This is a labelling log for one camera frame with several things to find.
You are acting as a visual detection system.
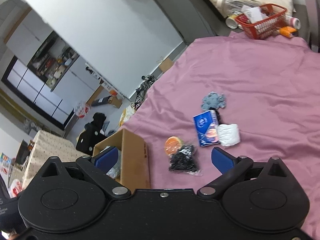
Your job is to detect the white pink small bottle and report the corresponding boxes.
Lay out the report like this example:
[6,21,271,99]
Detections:
[286,15,301,30]

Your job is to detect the orange toy carrot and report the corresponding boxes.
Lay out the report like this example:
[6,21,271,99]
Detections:
[278,26,298,38]

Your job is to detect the kitchen counter cabinet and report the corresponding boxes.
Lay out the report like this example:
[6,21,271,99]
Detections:
[1,31,101,131]

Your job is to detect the white soft ball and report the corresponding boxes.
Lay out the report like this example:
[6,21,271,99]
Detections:
[217,124,241,147]

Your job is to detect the brown cardboard box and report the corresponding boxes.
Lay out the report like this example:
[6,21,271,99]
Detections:
[93,129,151,192]

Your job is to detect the black flat package on floor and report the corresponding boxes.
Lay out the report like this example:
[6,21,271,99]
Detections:
[91,96,112,107]

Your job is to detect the clear plastic bottle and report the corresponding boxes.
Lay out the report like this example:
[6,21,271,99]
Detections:
[213,0,260,16]

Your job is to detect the small cardboard box on floor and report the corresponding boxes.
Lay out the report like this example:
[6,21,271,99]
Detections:
[107,95,123,108]

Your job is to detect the polka dot tablecloth table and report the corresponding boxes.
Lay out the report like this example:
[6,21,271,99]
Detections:
[22,130,85,189]

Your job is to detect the red plastic basket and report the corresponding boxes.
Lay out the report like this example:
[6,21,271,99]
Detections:
[235,3,287,40]

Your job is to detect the red white plastic bag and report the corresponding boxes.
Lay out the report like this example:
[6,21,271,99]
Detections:
[74,101,91,118]

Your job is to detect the grey sneakers pair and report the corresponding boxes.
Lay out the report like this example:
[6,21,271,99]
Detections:
[135,75,156,109]

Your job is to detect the pink bed sheet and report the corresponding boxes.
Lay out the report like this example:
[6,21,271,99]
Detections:
[124,34,319,239]

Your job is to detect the black beads bag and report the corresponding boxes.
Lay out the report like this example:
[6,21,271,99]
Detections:
[168,144,200,175]

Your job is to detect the grey door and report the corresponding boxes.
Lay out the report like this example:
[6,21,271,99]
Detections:
[154,0,216,44]

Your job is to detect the black dotted bag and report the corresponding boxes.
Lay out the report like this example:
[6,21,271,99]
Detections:
[75,113,107,156]

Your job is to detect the tape roll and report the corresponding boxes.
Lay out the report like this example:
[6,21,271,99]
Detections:
[225,14,238,29]

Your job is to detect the orange burger plush toy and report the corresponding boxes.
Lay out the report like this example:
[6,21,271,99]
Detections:
[164,137,183,155]

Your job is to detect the yellow white cloth pile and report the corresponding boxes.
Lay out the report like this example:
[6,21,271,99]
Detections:
[119,103,136,127]

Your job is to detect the grey blue fuzzy cloth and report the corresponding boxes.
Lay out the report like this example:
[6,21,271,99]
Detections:
[201,92,226,111]

